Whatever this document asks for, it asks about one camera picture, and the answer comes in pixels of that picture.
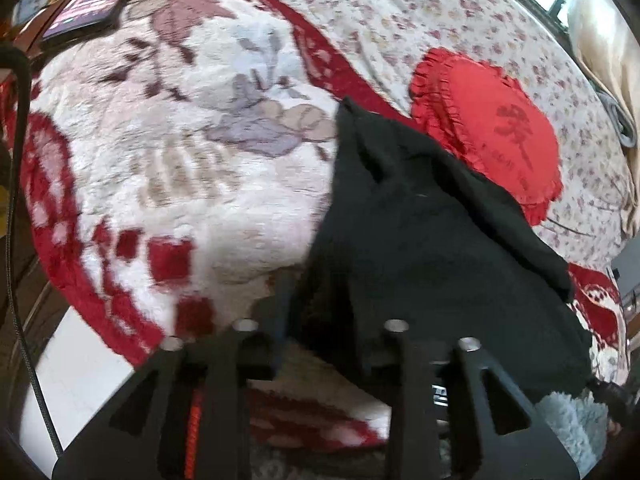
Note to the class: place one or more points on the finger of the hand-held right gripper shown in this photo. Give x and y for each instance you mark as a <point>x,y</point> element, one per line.
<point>612,395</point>

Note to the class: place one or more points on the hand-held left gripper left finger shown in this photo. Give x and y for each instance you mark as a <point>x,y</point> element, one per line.
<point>280,312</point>

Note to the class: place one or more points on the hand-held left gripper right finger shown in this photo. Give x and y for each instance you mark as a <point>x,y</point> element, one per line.
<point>400,360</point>

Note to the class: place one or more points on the black pants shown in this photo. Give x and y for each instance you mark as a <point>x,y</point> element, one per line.
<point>425,240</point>

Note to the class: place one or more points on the red and white fleece blanket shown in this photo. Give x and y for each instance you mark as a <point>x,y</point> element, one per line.
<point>165,170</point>

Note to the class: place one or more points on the red ruffled heart pillow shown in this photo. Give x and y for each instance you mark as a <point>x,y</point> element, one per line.
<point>492,130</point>

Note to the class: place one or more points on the grey folded cloth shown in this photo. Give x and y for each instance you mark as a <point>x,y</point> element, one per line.
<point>620,122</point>

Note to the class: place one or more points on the floral bed sheet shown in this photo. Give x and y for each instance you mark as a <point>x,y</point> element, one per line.
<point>450,25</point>

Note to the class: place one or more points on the beige curtain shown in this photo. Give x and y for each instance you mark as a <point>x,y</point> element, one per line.
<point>607,35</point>

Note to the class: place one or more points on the black smartphone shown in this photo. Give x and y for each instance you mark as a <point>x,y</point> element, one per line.
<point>90,5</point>

